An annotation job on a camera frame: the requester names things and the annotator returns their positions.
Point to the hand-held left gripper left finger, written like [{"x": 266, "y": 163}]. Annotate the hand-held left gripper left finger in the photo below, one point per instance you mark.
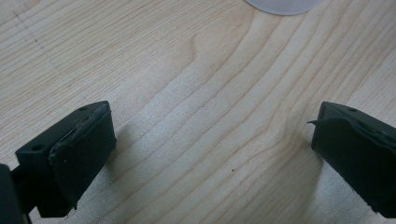
[{"x": 71, "y": 165}]

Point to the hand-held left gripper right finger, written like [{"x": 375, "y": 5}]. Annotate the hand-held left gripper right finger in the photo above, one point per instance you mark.
[{"x": 358, "y": 155}]

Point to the clear plastic storage box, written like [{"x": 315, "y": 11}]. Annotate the clear plastic storage box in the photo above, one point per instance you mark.
[{"x": 281, "y": 6}]

